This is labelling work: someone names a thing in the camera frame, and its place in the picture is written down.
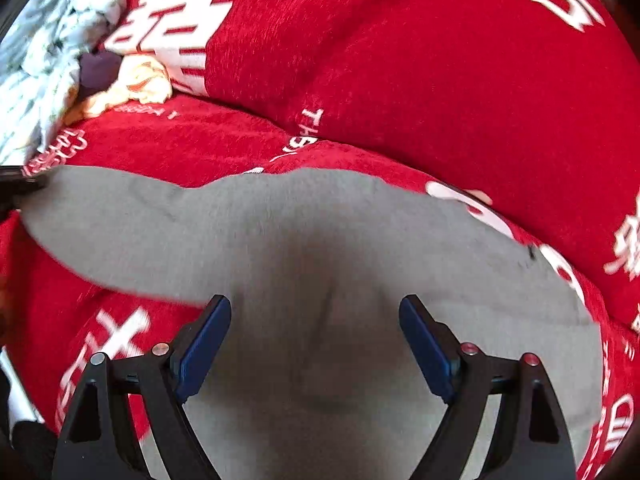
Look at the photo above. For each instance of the white patterned crumpled cloth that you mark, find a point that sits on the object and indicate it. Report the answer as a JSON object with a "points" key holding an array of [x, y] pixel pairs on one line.
{"points": [[45, 60]]}

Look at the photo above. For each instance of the red printed sofa cover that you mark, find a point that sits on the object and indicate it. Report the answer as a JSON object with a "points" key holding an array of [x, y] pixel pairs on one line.
{"points": [[400, 60]]}

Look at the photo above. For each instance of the grey knit garment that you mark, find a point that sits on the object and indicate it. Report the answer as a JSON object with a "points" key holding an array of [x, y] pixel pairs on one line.
{"points": [[300, 260]]}

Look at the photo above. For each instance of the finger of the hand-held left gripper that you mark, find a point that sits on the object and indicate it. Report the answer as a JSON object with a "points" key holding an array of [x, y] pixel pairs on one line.
{"points": [[15, 185]]}

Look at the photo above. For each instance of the dark purple cloth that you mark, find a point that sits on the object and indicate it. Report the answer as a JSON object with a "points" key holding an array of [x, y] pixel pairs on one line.
{"points": [[100, 72]]}

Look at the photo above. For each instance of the yellow orange cloth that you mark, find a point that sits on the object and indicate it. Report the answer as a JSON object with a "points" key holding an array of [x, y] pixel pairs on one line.
{"points": [[142, 82]]}

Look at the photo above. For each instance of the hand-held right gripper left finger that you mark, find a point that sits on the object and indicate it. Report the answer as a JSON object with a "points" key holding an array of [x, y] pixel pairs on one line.
{"points": [[205, 350]]}

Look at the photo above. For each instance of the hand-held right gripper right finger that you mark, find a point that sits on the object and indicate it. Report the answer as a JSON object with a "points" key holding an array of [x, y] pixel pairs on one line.
{"points": [[425, 350]]}

